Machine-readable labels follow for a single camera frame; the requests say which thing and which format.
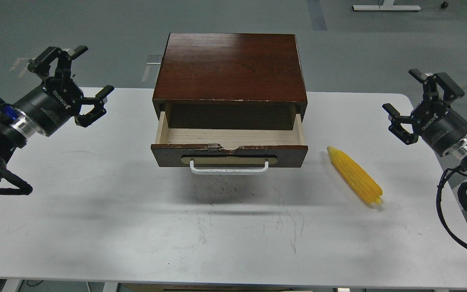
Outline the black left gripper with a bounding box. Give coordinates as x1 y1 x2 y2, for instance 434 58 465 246
14 45 115 137

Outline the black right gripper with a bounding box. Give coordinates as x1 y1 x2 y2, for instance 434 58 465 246
382 69 467 157

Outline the yellow corn cob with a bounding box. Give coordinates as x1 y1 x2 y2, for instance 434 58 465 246
326 146 383 206

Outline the wooden drawer with white handle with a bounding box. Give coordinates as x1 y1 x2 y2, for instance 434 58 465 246
151 112 309 174

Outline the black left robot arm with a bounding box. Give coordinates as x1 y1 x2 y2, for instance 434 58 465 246
0 45 114 195

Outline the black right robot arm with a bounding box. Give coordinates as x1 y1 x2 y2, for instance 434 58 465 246
382 69 467 211

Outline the dark wooden cabinet box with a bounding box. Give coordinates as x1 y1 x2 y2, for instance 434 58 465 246
152 32 307 130

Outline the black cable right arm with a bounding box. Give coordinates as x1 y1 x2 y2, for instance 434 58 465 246
436 167 467 260

